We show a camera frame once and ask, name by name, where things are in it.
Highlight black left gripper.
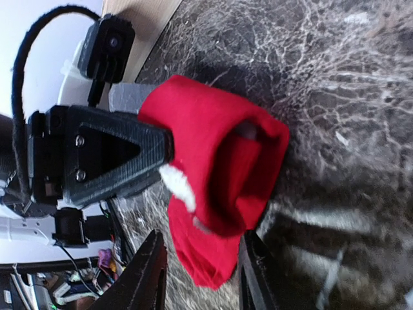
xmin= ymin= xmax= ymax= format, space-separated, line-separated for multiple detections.
xmin=27 ymin=105 xmax=174 ymax=206

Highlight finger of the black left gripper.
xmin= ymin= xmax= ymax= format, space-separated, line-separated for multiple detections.
xmin=108 ymin=83 xmax=157 ymax=113

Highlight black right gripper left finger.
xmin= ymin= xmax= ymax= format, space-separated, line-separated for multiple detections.
xmin=93 ymin=229 xmax=167 ymax=310

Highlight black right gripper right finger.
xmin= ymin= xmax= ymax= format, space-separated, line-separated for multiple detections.
xmin=238 ymin=231 xmax=281 ymax=309

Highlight plain red sock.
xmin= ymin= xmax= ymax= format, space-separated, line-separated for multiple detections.
xmin=138 ymin=75 xmax=290 ymax=290

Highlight wooden compartment tray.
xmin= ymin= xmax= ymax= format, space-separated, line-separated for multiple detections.
xmin=102 ymin=0 xmax=181 ymax=83

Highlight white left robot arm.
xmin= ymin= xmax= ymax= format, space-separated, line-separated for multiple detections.
xmin=3 ymin=105 xmax=174 ymax=248

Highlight black front table rail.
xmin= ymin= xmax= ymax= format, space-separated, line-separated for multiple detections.
xmin=105 ymin=200 xmax=135 ymax=265

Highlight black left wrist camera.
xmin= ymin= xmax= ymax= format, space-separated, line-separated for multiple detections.
xmin=77 ymin=14 xmax=135 ymax=107

